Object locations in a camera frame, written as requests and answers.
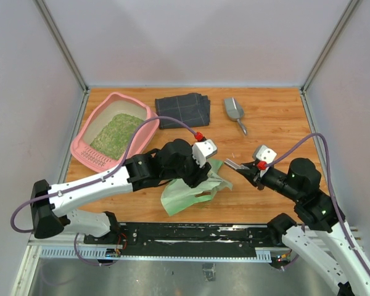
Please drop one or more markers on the dark checked folded cloth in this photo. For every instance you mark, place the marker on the dark checked folded cloth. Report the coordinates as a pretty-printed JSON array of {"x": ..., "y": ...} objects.
[{"x": 193, "y": 109}]

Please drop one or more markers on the grey metal scoop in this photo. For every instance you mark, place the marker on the grey metal scoop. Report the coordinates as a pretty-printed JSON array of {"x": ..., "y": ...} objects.
[{"x": 235, "y": 112}]

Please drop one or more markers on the green cat litter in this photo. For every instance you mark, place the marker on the green cat litter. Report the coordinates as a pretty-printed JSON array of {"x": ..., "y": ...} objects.
[{"x": 113, "y": 139}]

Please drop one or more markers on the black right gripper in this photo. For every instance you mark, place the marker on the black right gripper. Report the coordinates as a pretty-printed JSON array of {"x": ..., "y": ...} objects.
[{"x": 253, "y": 174}]

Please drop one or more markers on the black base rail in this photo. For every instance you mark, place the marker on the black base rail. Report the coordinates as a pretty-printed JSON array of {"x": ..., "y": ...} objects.
[{"x": 180, "y": 242}]

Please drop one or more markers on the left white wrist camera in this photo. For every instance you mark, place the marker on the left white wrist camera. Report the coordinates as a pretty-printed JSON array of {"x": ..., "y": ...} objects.
[{"x": 203, "y": 149}]

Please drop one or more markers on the pink litter box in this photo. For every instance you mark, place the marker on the pink litter box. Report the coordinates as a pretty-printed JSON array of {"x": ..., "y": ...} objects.
[{"x": 114, "y": 104}]

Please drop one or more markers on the green litter bag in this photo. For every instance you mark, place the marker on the green litter bag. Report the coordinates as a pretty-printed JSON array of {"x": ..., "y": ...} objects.
[{"x": 177, "y": 196}]

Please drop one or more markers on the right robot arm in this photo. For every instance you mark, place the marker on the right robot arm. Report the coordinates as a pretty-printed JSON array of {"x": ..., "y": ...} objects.
[{"x": 344, "y": 266}]

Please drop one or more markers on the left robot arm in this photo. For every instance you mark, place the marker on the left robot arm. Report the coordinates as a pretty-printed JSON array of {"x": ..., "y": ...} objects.
[{"x": 56, "y": 208}]

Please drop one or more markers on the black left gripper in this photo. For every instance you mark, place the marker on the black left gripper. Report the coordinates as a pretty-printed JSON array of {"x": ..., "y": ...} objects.
[{"x": 200, "y": 175}]

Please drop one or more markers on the piano pattern bag clip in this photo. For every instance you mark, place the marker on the piano pattern bag clip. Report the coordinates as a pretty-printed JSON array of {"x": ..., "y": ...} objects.
[{"x": 234, "y": 165}]

